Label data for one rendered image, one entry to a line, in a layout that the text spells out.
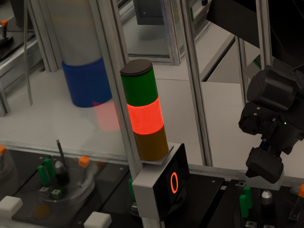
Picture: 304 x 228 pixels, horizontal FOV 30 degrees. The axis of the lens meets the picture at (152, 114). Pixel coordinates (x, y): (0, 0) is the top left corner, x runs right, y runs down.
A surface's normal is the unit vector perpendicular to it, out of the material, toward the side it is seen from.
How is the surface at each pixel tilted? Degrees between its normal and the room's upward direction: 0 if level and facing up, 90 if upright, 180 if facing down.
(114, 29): 90
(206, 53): 0
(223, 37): 0
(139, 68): 0
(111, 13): 90
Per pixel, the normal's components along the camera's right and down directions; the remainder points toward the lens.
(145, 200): -0.42, 0.52
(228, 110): -0.18, -0.85
